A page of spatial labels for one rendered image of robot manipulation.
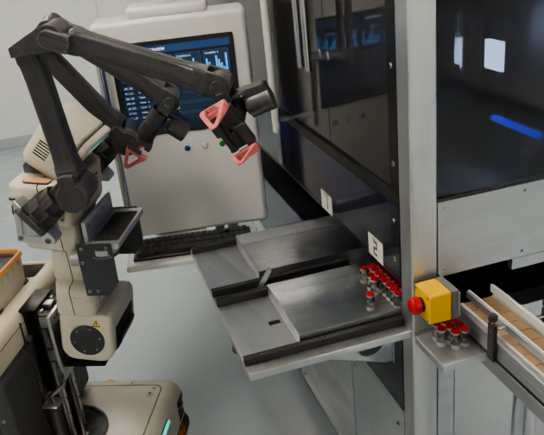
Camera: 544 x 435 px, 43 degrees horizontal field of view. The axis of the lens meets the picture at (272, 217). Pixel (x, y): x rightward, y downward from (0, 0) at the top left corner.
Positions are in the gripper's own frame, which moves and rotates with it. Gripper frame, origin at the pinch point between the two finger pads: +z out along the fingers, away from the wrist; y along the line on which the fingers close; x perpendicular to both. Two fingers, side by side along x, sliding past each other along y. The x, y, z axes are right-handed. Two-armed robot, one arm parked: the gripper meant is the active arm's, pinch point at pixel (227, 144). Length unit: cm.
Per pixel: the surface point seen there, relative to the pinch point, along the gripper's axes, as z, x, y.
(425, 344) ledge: 10, -13, 62
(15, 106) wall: -469, 306, 21
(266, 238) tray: -50, 26, 50
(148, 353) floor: -109, 130, 105
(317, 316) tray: -4, 10, 52
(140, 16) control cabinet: -87, 28, -21
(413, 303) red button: 12, -16, 49
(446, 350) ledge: 13, -17, 64
